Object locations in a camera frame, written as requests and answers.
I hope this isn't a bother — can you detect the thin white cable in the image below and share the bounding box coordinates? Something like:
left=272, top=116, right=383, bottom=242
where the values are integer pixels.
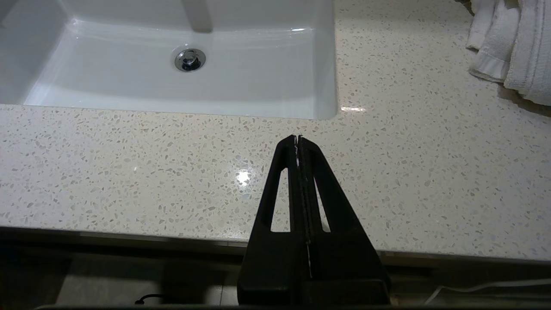
left=424, top=279, right=551, bottom=304

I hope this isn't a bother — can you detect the chrome drain plug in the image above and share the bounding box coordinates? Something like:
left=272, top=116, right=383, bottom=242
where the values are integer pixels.
left=174, top=48, right=207, bottom=73

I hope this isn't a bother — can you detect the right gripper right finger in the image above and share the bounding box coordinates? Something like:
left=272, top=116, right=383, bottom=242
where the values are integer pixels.
left=298, top=135, right=390, bottom=282

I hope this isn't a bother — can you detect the white ceramic sink basin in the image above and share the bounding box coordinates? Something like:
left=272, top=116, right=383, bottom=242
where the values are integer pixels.
left=0, top=0, right=338, bottom=120

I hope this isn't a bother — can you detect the white towel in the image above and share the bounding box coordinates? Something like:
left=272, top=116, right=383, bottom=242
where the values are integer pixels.
left=465, top=0, right=551, bottom=107

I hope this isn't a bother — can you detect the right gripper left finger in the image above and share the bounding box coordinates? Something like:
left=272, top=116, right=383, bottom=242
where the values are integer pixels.
left=237, top=135, right=308, bottom=282

